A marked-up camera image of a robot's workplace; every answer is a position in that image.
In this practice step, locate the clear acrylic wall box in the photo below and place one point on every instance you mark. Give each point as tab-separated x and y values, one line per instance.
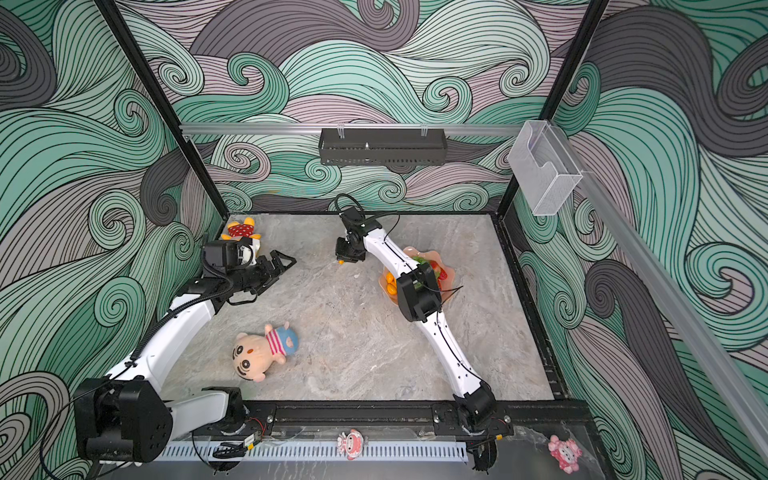
545	166

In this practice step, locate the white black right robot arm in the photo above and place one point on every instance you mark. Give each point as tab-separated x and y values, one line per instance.
420	302

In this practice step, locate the white slotted cable duct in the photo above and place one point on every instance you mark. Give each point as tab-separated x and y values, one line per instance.
324	451

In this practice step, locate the black wall tray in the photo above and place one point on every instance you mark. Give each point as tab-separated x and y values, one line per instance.
382	148

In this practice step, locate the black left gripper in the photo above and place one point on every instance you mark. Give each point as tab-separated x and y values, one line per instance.
270	277

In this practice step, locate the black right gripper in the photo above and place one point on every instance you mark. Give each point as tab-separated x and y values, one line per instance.
342	254

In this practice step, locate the pink white chopper figurine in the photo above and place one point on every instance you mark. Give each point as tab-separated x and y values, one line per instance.
350	444

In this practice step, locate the aluminium wall rail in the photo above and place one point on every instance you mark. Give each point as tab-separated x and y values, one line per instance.
276	128

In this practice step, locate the boy doll plush toy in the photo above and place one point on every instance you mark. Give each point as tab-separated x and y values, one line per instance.
253	355

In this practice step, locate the pink melody figurine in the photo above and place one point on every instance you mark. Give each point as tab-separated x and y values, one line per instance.
566	452

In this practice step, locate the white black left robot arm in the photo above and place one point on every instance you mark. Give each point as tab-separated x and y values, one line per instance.
122	417

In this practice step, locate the pink scalloped fruit bowl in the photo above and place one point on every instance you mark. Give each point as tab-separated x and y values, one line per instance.
446	288

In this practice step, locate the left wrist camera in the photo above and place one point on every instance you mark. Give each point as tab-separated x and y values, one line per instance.
228	255

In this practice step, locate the yellow cow plush toy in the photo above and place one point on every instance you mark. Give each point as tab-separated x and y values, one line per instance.
237	230

